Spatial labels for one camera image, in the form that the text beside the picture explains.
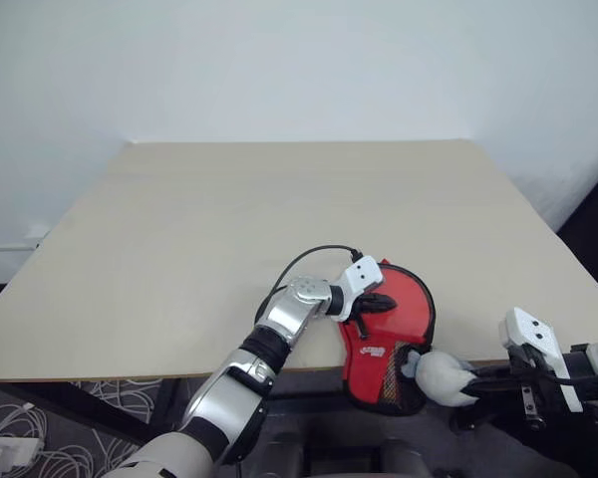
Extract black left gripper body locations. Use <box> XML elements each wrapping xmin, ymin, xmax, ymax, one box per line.
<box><xmin>351</xmin><ymin>293</ymin><xmax>376</xmax><ymax>323</ymax></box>

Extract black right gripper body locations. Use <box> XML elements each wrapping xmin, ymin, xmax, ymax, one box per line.
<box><xmin>507</xmin><ymin>345</ymin><xmax>555</xmax><ymax>431</ymax></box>

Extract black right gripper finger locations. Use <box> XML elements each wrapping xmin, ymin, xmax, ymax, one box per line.
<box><xmin>465</xmin><ymin>379</ymin><xmax>522</xmax><ymax>400</ymax></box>
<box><xmin>470</xmin><ymin>364</ymin><xmax>515</xmax><ymax>381</ymax></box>

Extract red fabric pouch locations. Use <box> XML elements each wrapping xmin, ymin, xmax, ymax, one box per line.
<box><xmin>337</xmin><ymin>257</ymin><xmax>438</xmax><ymax>415</ymax></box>

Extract pale blue plush toy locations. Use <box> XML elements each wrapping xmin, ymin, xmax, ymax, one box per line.
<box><xmin>402</xmin><ymin>350</ymin><xmax>479</xmax><ymax>407</ymax></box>

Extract white power adapter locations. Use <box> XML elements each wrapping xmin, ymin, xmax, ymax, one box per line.
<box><xmin>0</xmin><ymin>436</ymin><xmax>40</xmax><ymax>473</ymax></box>

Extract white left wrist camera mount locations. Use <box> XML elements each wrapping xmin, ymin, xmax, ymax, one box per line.
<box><xmin>327</xmin><ymin>255</ymin><xmax>385</xmax><ymax>321</ymax></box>

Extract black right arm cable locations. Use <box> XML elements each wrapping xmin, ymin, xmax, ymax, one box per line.
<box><xmin>525</xmin><ymin>346</ymin><xmax>598</xmax><ymax>388</ymax></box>

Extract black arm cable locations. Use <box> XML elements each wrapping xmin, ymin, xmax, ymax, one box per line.
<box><xmin>253</xmin><ymin>244</ymin><xmax>364</xmax><ymax>320</ymax></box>
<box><xmin>525</xmin><ymin>346</ymin><xmax>598</xmax><ymax>388</ymax></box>

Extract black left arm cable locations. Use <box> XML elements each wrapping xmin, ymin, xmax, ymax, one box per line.
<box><xmin>253</xmin><ymin>244</ymin><xmax>364</xmax><ymax>320</ymax></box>

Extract white floor cables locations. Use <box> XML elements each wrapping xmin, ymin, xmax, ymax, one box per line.
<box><xmin>0</xmin><ymin>380</ymin><xmax>180</xmax><ymax>472</ymax></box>

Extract black table frame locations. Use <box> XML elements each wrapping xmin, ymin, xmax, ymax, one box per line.
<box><xmin>0</xmin><ymin>378</ymin><xmax>190</xmax><ymax>447</ymax></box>

